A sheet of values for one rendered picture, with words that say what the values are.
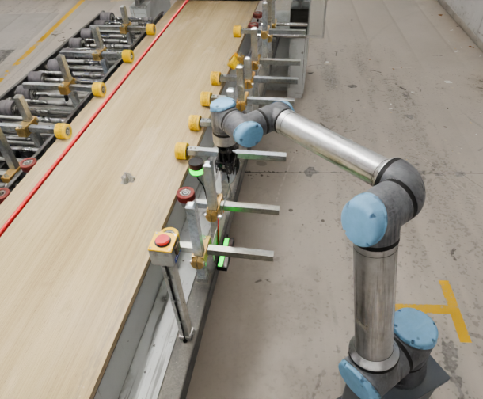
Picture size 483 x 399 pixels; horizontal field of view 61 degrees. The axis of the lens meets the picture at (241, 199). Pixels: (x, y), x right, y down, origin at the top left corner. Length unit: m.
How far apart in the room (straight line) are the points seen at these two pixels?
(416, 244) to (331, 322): 0.85
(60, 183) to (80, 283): 0.62
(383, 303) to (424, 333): 0.34
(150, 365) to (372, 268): 0.94
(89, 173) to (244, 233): 1.22
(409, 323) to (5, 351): 1.29
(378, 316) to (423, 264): 1.66
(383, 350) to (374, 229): 0.47
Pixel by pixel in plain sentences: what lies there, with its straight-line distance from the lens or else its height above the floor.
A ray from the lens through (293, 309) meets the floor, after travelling 2.49.
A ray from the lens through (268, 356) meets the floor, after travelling 2.34.
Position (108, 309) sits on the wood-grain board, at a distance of 1.51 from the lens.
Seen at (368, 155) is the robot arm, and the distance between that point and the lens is 1.18.
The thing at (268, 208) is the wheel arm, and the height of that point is 0.86.
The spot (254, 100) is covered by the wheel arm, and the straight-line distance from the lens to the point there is 2.34.
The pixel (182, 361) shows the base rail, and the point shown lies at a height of 0.70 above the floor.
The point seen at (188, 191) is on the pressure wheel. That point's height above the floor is 0.90.
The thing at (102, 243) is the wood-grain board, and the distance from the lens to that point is 1.71.
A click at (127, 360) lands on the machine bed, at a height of 0.66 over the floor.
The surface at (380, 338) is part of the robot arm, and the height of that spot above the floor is 1.00.
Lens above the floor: 2.10
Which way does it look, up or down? 43 degrees down
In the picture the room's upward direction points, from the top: 3 degrees counter-clockwise
